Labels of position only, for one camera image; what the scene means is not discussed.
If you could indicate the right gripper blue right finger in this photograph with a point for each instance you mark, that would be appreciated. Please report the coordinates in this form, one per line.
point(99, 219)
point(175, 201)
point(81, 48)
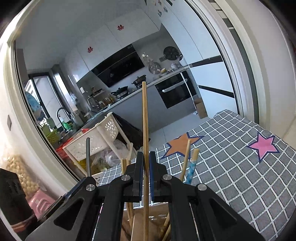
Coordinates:
point(196, 212)

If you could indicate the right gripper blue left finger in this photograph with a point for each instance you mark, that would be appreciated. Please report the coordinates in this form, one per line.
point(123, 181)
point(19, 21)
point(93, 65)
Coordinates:
point(95, 212)

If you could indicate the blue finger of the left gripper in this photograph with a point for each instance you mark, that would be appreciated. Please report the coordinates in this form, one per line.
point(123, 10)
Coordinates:
point(75, 189)

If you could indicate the light wooden chopstick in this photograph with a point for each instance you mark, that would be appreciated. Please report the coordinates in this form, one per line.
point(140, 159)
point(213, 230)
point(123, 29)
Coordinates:
point(166, 229)

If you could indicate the plain wooden chopstick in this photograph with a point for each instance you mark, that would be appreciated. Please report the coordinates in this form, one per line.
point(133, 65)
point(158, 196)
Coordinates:
point(129, 206)

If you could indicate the blue patterned chopstick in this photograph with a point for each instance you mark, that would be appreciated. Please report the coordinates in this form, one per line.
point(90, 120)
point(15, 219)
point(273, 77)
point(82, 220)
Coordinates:
point(191, 171)

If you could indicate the black plastic spoon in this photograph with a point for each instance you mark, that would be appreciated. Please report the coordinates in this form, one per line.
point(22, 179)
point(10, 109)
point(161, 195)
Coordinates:
point(88, 164)

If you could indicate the gold patterned chopstick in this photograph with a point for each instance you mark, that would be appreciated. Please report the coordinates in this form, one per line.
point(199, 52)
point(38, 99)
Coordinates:
point(188, 150)
point(195, 155)

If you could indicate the long wooden chopstick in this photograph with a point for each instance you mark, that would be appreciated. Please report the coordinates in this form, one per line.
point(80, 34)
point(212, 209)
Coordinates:
point(145, 129)

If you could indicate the black kitchen faucet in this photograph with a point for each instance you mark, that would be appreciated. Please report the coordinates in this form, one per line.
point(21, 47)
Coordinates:
point(65, 119)

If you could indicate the bag of beige balls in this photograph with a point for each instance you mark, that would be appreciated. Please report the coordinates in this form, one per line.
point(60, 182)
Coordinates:
point(15, 164)

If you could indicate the pink plastic stool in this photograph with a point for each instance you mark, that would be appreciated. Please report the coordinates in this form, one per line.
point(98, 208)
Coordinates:
point(40, 203)

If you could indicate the beige perforated storage cart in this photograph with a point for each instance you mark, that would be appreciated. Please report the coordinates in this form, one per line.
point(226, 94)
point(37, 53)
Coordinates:
point(102, 136)

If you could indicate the grey checked tablecloth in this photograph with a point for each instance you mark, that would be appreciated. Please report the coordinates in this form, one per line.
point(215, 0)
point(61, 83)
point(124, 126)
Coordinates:
point(249, 167)

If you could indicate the black wok on stove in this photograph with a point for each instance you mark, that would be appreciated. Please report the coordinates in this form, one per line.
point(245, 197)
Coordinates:
point(121, 92)

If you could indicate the white refrigerator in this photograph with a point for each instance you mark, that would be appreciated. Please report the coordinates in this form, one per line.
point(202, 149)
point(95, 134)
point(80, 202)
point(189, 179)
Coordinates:
point(199, 50)

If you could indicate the black built-in oven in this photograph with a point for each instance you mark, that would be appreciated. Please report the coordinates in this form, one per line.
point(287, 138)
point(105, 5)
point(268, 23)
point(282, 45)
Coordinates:
point(176, 89)

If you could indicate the black pot on stove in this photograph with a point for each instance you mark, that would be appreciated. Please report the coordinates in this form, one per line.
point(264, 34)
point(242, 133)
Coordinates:
point(138, 82)

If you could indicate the black range hood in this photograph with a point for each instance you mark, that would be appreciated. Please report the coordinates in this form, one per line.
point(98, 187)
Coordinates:
point(118, 66)

